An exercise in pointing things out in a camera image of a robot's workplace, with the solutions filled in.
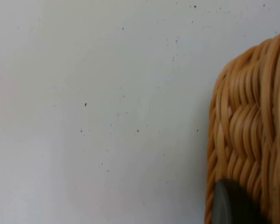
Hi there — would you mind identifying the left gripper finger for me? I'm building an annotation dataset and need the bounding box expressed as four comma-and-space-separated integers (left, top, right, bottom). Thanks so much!
211, 178, 268, 224

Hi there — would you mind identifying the pale wicker basket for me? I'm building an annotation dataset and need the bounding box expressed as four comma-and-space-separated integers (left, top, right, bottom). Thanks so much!
204, 18, 280, 224

